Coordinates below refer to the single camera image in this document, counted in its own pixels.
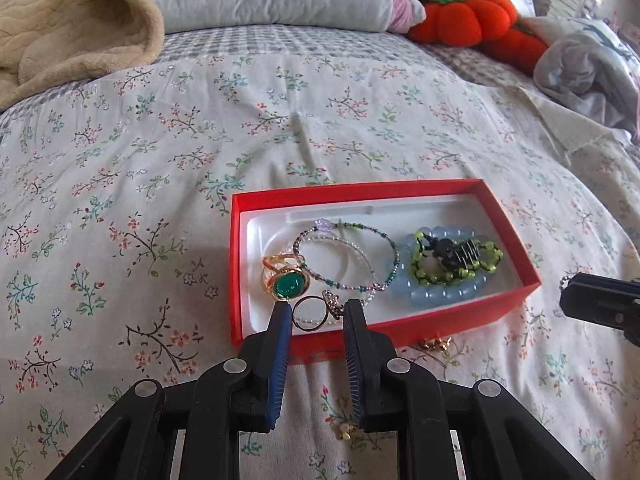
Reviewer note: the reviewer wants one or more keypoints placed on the large orange pumpkin plush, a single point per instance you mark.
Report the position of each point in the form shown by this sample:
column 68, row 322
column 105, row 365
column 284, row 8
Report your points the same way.
column 465, row 20

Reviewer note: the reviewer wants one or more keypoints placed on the gold bead earrings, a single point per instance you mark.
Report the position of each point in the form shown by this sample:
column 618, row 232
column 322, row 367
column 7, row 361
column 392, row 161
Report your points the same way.
column 435, row 344

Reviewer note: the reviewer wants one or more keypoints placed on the grey checked bedsheet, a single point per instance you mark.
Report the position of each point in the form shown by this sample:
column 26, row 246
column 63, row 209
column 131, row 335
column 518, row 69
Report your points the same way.
column 280, row 42

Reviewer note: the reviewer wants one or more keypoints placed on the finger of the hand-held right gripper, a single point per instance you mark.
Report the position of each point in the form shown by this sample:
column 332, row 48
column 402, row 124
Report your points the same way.
column 605, row 300

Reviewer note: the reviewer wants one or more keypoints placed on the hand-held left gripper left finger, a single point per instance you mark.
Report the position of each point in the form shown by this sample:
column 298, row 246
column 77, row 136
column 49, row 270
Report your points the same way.
column 277, row 360

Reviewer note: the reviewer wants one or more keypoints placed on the crumpled grey clothes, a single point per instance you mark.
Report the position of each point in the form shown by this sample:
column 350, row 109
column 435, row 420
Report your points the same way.
column 585, row 70

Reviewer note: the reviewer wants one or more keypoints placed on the pearl gold earring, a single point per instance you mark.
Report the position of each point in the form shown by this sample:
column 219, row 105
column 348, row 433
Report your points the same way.
column 345, row 430

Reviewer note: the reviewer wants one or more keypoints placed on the red cardboard box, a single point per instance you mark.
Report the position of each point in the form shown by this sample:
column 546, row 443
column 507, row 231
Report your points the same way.
column 425, row 317

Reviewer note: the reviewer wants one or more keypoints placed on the beige fleece blanket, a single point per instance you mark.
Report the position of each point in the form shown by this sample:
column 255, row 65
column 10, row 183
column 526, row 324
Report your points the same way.
column 65, row 25

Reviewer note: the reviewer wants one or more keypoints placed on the small orange pumpkin plush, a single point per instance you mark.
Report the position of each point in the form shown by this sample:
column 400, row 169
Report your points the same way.
column 517, row 47

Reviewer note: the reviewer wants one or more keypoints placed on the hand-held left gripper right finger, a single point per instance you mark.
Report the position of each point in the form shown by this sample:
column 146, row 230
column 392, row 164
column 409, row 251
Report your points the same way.
column 356, row 360

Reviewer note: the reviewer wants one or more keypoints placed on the black scorpion hair clip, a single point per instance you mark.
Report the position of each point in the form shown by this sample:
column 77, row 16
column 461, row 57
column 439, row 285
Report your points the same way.
column 450, row 252

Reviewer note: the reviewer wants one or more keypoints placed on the floral quilt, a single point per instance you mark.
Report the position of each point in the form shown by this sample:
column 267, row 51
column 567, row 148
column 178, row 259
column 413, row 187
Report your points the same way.
column 125, row 185

